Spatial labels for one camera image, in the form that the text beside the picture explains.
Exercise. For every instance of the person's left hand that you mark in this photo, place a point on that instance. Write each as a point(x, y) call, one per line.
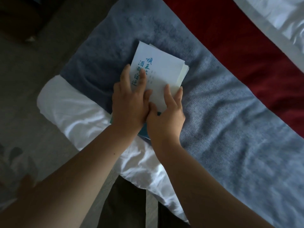
point(128, 104)

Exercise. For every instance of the person's right hand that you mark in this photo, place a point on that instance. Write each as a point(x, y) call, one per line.
point(166, 123)

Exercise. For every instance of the person's right thumb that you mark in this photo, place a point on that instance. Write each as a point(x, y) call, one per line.
point(152, 110)

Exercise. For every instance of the person's left thumb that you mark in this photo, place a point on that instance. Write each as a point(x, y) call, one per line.
point(148, 94)

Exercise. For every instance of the person's right middle finger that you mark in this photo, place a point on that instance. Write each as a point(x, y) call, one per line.
point(178, 96)

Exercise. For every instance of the white booklet with blue print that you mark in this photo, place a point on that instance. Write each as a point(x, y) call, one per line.
point(161, 68)

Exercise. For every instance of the person's right forearm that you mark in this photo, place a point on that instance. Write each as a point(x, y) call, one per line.
point(204, 187)

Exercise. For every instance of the person's left forearm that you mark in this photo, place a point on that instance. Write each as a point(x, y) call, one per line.
point(78, 178)

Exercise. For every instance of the white paper sheets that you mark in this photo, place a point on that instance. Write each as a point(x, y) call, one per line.
point(184, 73)

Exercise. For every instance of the teal book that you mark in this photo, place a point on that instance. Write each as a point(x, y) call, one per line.
point(144, 132)

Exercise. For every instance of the red bed cover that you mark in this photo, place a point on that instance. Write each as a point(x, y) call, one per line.
point(237, 45)

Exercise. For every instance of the white bed sheet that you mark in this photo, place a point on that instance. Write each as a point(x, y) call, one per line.
point(71, 111)

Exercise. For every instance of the person's dark trousers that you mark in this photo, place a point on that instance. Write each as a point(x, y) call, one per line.
point(123, 204)

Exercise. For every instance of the white quilt with grey border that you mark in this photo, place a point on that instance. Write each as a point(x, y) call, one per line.
point(282, 23)

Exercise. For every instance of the leaf patterned cloth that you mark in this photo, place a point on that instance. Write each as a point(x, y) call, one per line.
point(13, 163)

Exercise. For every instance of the dark object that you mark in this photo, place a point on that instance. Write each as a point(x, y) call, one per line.
point(19, 16)

